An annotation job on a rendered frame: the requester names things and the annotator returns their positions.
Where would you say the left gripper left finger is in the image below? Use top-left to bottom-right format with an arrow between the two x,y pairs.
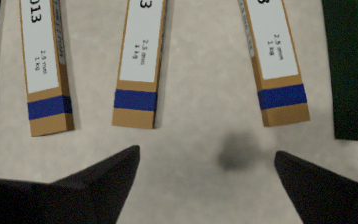
0,145 -> 141,224

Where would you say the green flat rectangular platform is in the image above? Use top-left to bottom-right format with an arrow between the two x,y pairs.
322,0 -> 358,141

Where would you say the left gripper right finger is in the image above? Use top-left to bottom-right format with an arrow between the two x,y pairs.
274,150 -> 358,224

